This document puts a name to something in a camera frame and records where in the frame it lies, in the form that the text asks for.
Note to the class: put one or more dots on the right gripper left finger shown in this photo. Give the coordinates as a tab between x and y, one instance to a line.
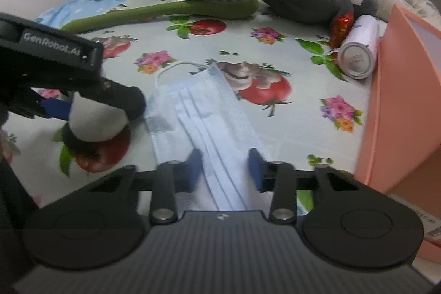
170	178

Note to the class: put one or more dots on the light blue cloth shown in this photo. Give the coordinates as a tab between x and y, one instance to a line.
72	10

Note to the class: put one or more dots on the red foil candy wrapper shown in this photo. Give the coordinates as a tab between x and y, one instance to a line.
340	27

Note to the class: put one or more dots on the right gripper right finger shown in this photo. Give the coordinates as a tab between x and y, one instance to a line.
279	178

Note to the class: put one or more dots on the panda plush toy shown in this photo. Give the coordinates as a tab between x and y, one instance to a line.
90	123

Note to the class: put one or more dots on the green plush toothbrush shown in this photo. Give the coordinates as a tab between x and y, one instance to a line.
223	9

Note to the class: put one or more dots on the pink cardboard box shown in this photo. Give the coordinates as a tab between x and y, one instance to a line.
400	151

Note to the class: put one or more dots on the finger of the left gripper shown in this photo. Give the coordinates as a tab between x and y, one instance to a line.
105	91
55	108

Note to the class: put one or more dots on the light blue face mask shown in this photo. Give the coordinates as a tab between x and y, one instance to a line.
202	112

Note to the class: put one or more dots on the floral fruit tablecloth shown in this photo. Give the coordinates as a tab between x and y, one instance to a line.
283	95

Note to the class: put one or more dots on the white spray can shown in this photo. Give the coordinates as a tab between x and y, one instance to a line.
357	55

